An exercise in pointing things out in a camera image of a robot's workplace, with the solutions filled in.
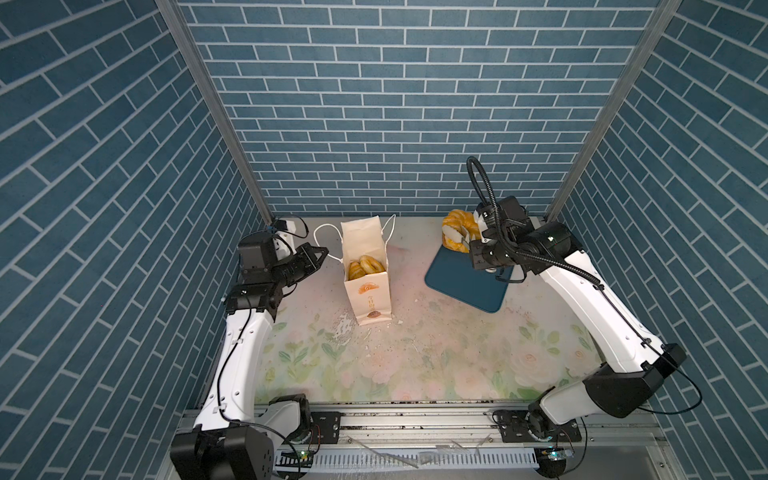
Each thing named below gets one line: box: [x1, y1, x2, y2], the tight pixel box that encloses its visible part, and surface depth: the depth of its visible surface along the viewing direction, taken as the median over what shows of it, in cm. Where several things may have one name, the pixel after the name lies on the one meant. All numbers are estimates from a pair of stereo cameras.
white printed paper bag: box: [314, 214, 397, 326], surface depth 87 cm
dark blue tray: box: [425, 246, 514, 313], surface depth 100 cm
